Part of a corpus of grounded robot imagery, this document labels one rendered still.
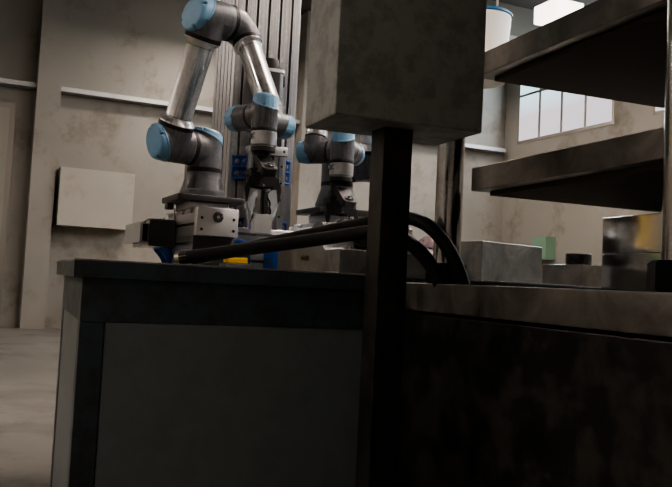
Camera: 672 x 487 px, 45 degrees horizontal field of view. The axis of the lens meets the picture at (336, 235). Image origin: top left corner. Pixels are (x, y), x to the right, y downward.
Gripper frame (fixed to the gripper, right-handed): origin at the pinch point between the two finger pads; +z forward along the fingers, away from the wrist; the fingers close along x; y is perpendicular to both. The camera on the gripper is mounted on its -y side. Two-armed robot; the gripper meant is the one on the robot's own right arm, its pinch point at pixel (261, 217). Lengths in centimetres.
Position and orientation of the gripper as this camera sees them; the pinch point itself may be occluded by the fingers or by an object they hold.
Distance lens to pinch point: 229.5
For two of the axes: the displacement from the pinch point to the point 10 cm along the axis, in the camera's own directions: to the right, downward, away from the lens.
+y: -3.7, 0.4, 9.3
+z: -0.5, 10.0, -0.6
